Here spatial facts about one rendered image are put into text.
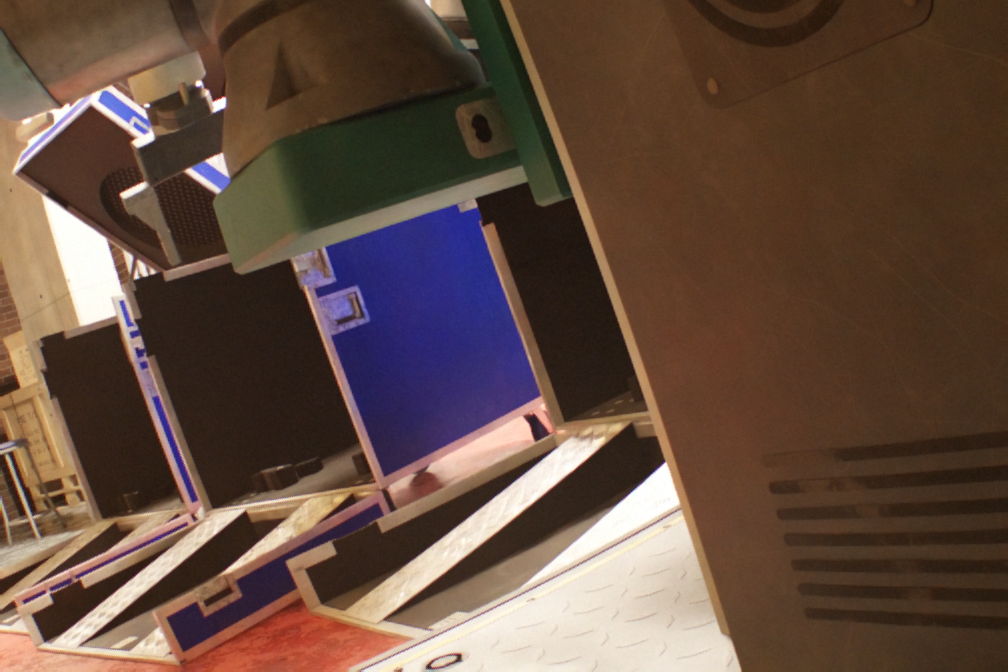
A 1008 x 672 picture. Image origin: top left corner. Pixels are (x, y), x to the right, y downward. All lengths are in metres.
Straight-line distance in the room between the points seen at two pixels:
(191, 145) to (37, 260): 4.66
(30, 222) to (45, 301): 0.43
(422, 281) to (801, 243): 2.80
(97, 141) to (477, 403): 1.90
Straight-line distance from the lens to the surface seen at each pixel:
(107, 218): 4.78
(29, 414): 8.20
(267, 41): 0.73
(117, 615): 3.11
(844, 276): 0.41
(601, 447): 2.52
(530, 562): 2.27
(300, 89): 0.71
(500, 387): 3.33
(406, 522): 2.64
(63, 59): 0.78
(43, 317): 5.98
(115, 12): 0.76
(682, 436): 0.51
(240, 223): 0.76
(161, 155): 1.27
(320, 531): 2.77
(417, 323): 3.13
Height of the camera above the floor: 0.61
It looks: level
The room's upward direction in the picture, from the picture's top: 20 degrees counter-clockwise
